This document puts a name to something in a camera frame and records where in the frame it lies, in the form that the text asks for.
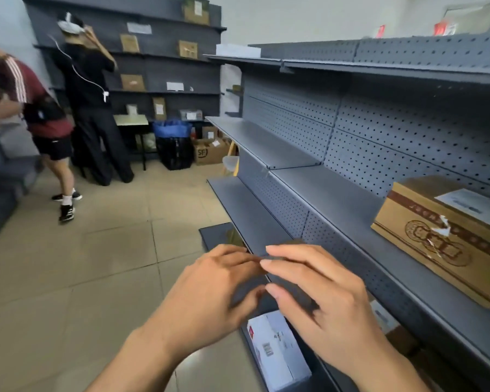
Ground person's right hand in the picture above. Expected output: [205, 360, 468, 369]
[260, 243, 397, 379]

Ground black chest bag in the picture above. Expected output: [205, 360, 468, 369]
[22, 95, 66, 124]

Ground brown box red label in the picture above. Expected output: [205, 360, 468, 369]
[265, 238, 311, 262]

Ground blue bin liner bag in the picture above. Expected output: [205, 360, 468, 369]
[152, 120, 193, 139]

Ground green topped brown carton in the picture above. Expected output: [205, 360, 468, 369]
[182, 0, 210, 26]

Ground wide brown carton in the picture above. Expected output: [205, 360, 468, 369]
[443, 2, 490, 35]

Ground white headset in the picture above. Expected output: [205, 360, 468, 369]
[57, 11, 85, 36]

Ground dark storage rack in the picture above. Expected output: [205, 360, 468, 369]
[18, 0, 228, 160]

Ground pale green table black legs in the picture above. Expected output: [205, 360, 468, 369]
[113, 114, 150, 172]

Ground large printed cardboard box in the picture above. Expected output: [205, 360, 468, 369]
[370, 176, 490, 310]

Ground person's right forearm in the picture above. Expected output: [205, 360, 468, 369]
[351, 351, 432, 392]

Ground open cardboard carton black logo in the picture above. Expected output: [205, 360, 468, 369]
[192, 137, 231, 166]

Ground brown taped cardboard box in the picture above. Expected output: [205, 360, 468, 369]
[408, 346, 474, 392]

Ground small gold packet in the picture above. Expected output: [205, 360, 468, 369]
[224, 228, 246, 248]

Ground brown box red striped sticker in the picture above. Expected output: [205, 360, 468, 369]
[369, 299, 417, 356]

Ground brown carton red label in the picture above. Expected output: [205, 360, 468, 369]
[120, 74, 146, 93]

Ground person's left hand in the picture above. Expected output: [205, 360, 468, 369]
[140, 244, 269, 360]

